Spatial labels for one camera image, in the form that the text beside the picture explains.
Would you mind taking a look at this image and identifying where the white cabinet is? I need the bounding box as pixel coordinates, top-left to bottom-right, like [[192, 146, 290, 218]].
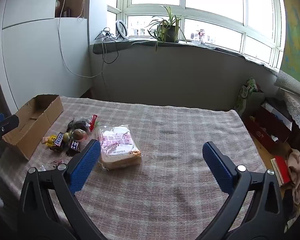
[[0, 0, 93, 115]]

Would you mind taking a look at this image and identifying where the white cable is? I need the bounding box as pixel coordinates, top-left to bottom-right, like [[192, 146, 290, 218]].
[[58, 0, 106, 78]]

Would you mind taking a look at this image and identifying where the brown chocolate bar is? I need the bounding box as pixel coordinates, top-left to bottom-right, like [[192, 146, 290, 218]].
[[65, 140, 82, 157], [50, 132, 66, 153]]

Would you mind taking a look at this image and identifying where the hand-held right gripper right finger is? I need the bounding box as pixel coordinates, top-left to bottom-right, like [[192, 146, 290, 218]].
[[202, 141, 288, 240]]

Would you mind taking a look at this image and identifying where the clear-wrapped round snack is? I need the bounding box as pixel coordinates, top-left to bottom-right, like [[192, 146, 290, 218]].
[[72, 129, 88, 141]]

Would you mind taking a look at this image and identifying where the wall map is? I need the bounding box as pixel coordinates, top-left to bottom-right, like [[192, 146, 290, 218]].
[[279, 0, 300, 88]]

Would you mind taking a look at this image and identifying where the dark snack packet red edge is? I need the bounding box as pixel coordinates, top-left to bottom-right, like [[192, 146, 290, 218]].
[[67, 114, 98, 133]]

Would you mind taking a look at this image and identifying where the brown cardboard box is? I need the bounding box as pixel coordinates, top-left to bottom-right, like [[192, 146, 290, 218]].
[[2, 94, 64, 161]]

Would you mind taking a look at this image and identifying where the sliced bread packet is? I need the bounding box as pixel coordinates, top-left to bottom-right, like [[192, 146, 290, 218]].
[[96, 124, 142, 170]]

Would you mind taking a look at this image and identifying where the white ring light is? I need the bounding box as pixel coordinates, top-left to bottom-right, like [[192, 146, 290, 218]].
[[114, 19, 131, 41]]

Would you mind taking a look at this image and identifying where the green printed bag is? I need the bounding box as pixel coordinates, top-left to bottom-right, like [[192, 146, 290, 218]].
[[234, 77, 266, 116]]

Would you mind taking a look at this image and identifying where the beige cloth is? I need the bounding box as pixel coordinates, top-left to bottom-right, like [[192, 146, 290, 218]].
[[286, 148, 300, 206]]

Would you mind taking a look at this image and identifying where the white power strip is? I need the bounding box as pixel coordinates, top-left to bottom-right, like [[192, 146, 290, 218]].
[[94, 31, 118, 43]]

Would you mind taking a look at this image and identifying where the white lace cloth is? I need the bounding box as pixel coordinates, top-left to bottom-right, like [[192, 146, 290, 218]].
[[274, 69, 300, 141]]

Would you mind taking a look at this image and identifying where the red cardboard box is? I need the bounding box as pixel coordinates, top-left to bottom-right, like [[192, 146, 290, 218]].
[[243, 101, 293, 153]]

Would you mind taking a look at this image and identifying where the red book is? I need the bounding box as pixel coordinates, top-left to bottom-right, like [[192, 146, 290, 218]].
[[270, 155, 291, 187]]

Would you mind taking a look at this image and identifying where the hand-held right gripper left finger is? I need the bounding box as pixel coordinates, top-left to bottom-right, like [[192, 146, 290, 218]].
[[16, 139, 102, 240]]

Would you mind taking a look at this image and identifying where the white-framed window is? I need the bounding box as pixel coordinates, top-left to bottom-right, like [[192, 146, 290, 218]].
[[107, 0, 286, 71]]

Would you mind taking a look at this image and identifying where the yellow candy packet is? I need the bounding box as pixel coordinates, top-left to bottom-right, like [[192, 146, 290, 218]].
[[45, 135, 57, 147]]

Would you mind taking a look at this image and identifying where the black cable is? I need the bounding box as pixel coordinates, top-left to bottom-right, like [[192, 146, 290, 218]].
[[101, 27, 119, 98]]

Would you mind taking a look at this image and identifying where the potted spider plant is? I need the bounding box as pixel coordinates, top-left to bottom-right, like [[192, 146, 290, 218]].
[[145, 4, 188, 52]]

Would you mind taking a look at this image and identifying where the small windowsill figurine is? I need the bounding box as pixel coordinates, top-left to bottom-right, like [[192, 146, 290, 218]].
[[193, 29, 208, 43]]

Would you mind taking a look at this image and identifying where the grey windowsill cloth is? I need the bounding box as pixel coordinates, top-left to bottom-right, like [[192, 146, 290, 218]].
[[92, 37, 282, 76]]

